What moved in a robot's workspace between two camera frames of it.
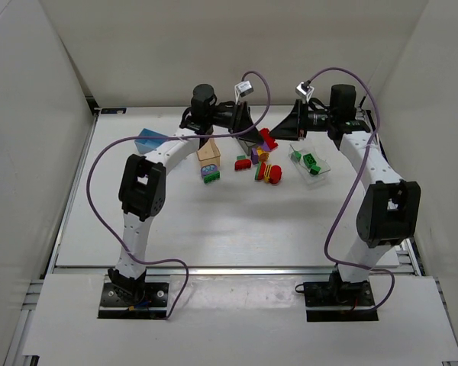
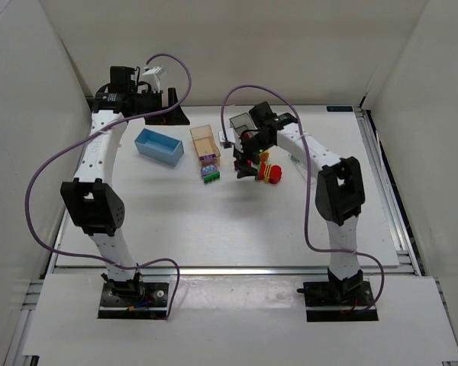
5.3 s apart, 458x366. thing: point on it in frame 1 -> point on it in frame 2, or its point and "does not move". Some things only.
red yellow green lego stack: [269, 173] does not move
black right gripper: [301, 119] -> [246, 153]
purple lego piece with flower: [208, 169] does not move
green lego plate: [212, 177] does not move
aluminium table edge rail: [225, 270] does not move
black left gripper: [237, 117] -> [165, 105]
